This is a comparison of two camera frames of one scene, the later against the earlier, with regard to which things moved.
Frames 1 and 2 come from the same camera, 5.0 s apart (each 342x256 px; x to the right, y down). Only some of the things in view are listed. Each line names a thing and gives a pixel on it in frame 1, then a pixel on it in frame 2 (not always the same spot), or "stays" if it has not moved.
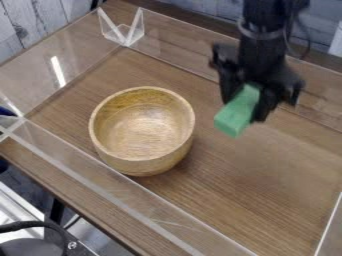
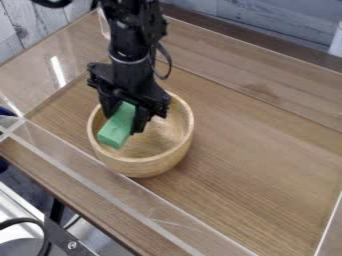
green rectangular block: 233,117 -> 116,128
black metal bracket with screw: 68,245 stays
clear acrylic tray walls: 107,129 stays
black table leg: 57,211 stays
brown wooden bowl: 140,130 stays
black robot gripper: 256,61 -> 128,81
